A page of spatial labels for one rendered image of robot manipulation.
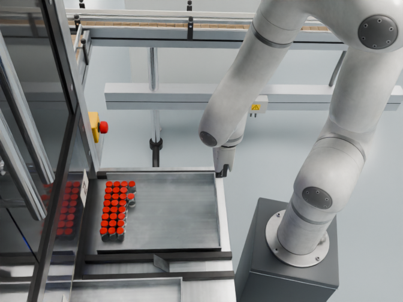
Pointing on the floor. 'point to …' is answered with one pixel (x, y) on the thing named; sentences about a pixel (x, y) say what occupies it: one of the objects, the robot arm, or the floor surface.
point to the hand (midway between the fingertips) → (221, 171)
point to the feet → (156, 152)
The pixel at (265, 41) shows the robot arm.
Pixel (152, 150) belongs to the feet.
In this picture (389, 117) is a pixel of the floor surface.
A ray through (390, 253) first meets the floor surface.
